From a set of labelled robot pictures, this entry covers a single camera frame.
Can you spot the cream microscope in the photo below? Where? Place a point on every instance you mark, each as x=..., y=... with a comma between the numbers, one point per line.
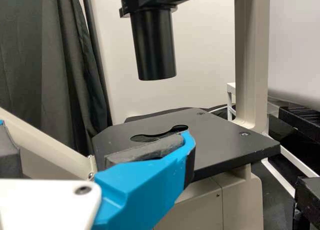
x=225, y=145

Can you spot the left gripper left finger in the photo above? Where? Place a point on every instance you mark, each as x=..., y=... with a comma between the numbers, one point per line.
x=7, y=155

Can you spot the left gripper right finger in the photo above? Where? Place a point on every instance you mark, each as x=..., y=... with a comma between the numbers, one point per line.
x=140, y=190

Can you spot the black platform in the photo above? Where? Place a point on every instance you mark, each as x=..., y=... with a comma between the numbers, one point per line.
x=308, y=202
x=302, y=120

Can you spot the white box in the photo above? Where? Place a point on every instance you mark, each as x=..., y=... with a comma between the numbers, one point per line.
x=200, y=52

